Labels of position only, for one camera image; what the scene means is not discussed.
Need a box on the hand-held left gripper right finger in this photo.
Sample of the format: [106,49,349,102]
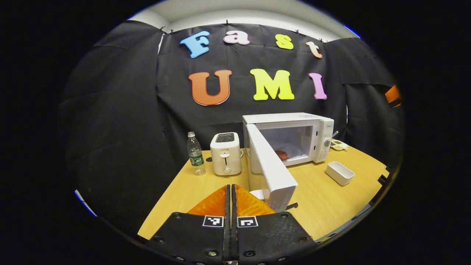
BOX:
[231,184,319,264]

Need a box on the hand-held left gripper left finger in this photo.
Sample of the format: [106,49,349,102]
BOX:
[145,184,231,264]

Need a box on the white microwave oven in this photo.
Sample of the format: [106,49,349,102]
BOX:
[242,112,335,213]

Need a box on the clear plastic water bottle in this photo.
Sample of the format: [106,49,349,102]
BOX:
[187,131,206,176]

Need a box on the white toaster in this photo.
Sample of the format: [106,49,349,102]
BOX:
[210,132,244,176]

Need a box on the white rectangular dish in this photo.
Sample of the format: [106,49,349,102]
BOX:
[325,161,355,187]

